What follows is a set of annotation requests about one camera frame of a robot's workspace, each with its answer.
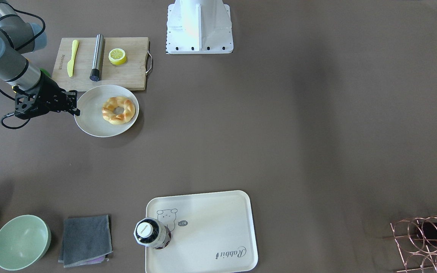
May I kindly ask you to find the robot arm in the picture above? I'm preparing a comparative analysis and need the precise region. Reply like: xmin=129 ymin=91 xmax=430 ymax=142
xmin=0 ymin=0 xmax=80 ymax=120

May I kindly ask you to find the yellow plastic knife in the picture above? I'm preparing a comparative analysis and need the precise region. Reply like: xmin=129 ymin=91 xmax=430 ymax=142
xmin=66 ymin=39 xmax=79 ymax=77

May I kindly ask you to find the lemon half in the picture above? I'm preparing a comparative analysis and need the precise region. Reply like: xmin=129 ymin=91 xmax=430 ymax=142
xmin=108 ymin=48 xmax=127 ymax=65

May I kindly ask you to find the copper wire bottle rack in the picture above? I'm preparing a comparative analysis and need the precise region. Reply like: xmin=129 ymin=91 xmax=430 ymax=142
xmin=390 ymin=215 xmax=437 ymax=273

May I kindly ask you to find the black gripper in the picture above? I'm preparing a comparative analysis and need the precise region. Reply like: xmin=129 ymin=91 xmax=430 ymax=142
xmin=13 ymin=73 xmax=80 ymax=120

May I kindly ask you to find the white round plate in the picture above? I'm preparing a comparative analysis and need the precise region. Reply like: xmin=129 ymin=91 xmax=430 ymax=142
xmin=74 ymin=85 xmax=139 ymax=138

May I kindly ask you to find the green lime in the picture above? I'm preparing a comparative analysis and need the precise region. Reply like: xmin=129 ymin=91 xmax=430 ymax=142
xmin=39 ymin=68 xmax=52 ymax=79

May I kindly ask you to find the braided donut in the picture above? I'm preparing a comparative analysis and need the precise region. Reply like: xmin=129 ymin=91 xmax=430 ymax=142
xmin=102 ymin=96 xmax=136 ymax=125

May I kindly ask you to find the bamboo cutting board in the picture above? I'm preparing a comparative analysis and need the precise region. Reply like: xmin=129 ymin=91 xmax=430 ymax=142
xmin=52 ymin=37 xmax=151 ymax=92

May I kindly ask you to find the cream rabbit tray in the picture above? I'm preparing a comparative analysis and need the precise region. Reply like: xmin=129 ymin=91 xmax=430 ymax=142
xmin=145 ymin=190 xmax=259 ymax=273

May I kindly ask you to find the grey folded cloth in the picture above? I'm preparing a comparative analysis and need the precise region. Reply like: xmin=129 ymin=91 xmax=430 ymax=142
xmin=58 ymin=215 xmax=113 ymax=268

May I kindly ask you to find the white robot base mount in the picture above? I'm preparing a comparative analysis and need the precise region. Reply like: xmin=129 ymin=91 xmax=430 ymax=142
xmin=165 ymin=0 xmax=234 ymax=54

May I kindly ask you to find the mint green bowl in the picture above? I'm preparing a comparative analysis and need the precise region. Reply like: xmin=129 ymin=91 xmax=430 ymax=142
xmin=0 ymin=215 xmax=51 ymax=271

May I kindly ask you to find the steel muddler black tip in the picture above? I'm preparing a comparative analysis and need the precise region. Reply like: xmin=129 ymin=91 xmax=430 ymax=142
xmin=90 ymin=33 xmax=105 ymax=82

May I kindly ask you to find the brown tea bottle on tray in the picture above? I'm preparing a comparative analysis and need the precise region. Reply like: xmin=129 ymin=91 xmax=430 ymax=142
xmin=133 ymin=217 xmax=171 ymax=250

